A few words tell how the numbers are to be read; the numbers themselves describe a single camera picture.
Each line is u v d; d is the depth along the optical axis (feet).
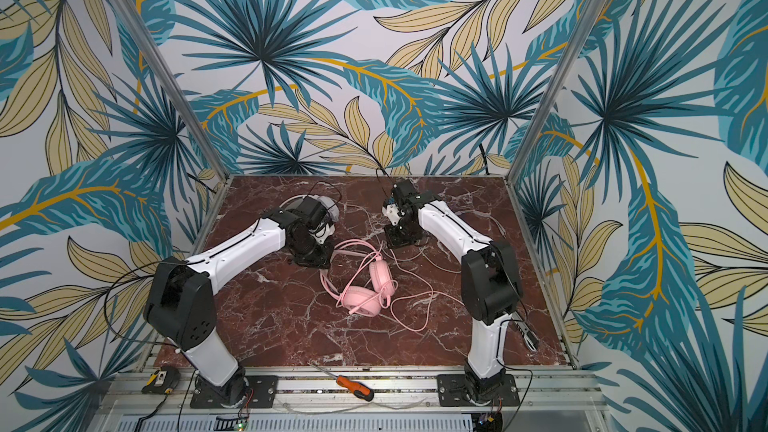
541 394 2.45
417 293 2.96
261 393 2.39
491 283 1.65
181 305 1.47
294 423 2.30
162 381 2.36
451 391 2.39
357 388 2.40
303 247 2.34
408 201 2.21
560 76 2.89
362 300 2.32
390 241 2.61
